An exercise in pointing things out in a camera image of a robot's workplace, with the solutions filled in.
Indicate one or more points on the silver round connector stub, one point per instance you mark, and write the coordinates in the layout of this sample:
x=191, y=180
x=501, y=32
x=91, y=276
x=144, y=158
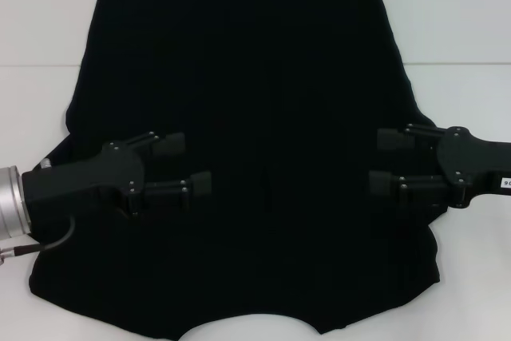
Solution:
x=46, y=164

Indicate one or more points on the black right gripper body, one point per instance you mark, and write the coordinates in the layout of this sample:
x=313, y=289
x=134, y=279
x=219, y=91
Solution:
x=463, y=161

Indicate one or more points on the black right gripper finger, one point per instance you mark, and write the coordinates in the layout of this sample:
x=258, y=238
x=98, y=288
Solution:
x=381, y=183
x=391, y=138

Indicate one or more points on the black shirt with pink print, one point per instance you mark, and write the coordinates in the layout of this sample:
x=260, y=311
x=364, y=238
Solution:
x=255, y=77

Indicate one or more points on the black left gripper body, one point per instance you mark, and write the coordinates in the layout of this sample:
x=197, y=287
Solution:
x=88, y=177

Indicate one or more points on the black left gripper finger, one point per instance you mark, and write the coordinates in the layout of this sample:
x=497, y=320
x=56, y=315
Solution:
x=199, y=184
x=169, y=144

